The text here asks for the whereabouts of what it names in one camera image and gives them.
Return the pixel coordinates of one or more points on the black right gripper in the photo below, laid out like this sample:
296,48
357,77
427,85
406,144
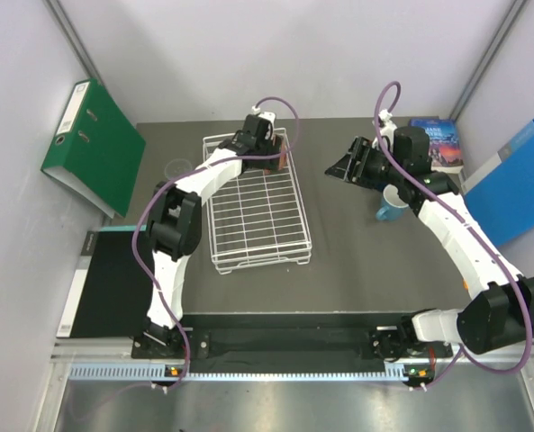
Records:
346,169

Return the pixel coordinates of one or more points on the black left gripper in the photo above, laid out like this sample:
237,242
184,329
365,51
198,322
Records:
270,163

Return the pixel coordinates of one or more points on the orange mug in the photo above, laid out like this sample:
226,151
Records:
281,155

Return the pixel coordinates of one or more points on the teal mug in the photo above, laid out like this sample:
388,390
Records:
392,207

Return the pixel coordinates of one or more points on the white wire dish rack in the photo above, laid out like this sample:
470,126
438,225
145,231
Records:
258,219

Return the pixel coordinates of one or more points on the clear faceted plastic cup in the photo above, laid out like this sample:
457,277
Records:
177,167

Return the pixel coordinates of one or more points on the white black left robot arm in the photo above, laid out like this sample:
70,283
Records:
175,222

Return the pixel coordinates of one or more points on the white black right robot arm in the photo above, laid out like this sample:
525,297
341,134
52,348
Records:
501,310

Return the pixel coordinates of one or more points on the Jane Eyre paperback book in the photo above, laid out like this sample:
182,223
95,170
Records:
445,152

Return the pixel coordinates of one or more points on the green lever arch binder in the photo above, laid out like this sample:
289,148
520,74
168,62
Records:
96,151

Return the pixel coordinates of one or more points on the blue folder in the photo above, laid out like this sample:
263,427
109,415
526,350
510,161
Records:
500,193

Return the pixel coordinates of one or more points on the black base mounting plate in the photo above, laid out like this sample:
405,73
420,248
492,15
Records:
249,346

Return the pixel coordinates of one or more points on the black notebook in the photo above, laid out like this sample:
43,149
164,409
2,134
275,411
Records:
110,294

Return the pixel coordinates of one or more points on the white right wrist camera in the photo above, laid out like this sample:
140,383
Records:
387,127

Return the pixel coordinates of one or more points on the aluminium frame rail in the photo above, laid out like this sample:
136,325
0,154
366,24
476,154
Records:
119,350

